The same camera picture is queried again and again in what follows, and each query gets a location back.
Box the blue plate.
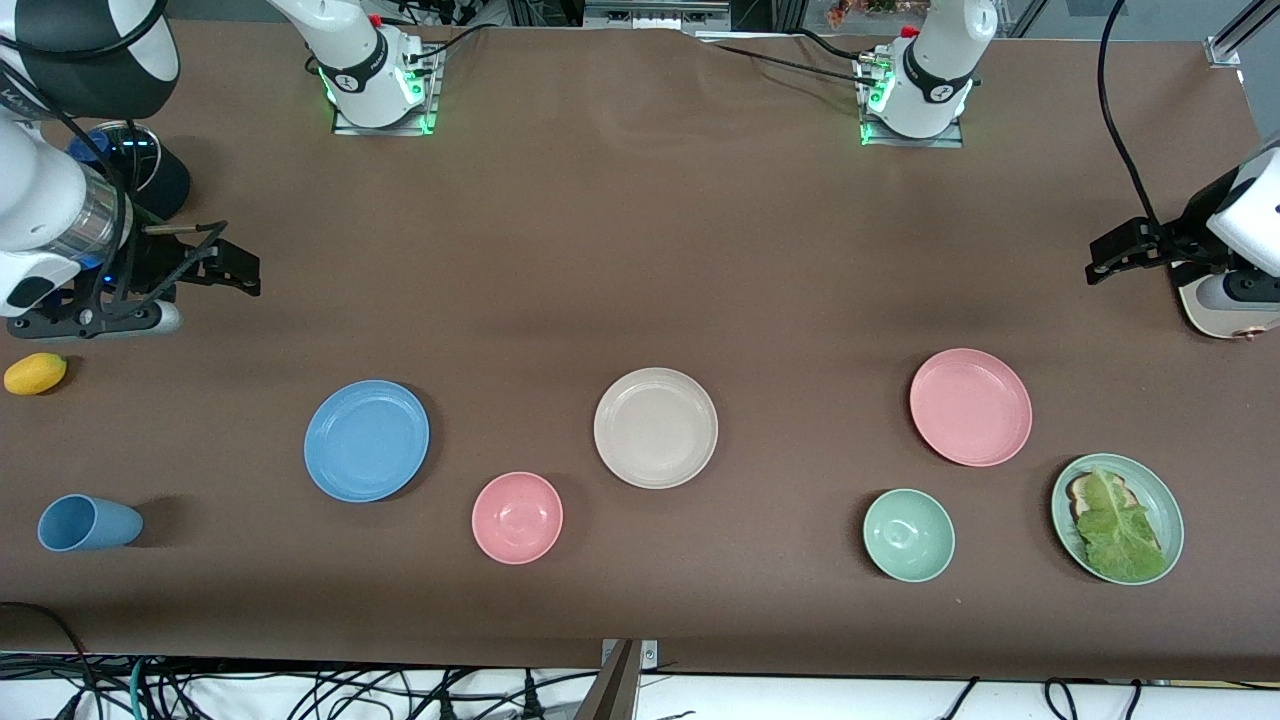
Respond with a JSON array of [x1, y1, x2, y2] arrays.
[[303, 379, 431, 503]]

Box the pink plate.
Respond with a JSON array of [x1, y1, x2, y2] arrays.
[[909, 348, 1033, 468]]

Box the glass lid with blue knob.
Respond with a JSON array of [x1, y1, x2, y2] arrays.
[[68, 120, 161, 196]]

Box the yellow lemon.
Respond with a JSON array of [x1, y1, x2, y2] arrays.
[[3, 352, 68, 396]]

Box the green plate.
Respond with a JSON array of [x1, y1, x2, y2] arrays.
[[1050, 453, 1185, 586]]

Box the toast bread slice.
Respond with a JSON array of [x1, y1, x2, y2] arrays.
[[1066, 472, 1136, 521]]

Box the blue cup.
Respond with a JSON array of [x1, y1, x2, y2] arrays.
[[37, 494, 144, 553]]

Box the green lettuce leaf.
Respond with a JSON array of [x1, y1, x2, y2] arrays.
[[1074, 466, 1167, 583]]

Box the green bowl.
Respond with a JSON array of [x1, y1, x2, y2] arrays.
[[863, 488, 956, 583]]

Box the orange decoration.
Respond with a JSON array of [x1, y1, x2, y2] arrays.
[[825, 0, 933, 28]]

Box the pink bowl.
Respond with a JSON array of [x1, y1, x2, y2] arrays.
[[471, 471, 564, 565]]

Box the beige plate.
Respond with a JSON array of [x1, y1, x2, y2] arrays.
[[593, 367, 719, 490]]

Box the grey power strip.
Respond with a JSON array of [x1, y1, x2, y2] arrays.
[[583, 0, 733, 31]]

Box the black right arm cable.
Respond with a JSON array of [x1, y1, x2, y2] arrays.
[[0, 60, 141, 301]]

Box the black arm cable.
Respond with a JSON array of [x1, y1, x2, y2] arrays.
[[0, 60, 141, 301], [1096, 0, 1166, 236]]

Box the black pot with blue handle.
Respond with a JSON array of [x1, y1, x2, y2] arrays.
[[68, 120, 191, 223]]

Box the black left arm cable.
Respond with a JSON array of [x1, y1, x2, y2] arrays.
[[1096, 0, 1166, 236]]

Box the aluminium profile bracket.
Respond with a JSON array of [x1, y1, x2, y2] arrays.
[[1205, 0, 1280, 69]]

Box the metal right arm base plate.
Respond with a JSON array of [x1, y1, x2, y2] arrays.
[[330, 45, 441, 136]]

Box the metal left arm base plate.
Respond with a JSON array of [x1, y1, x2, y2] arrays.
[[860, 55, 966, 149]]

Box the black cable on table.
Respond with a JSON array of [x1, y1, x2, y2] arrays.
[[405, 20, 511, 66], [697, 28, 886, 89]]

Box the black floor cable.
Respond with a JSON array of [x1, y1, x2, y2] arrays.
[[0, 600, 106, 720]]

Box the brown camera pole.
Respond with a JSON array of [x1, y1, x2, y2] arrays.
[[575, 640, 641, 720]]

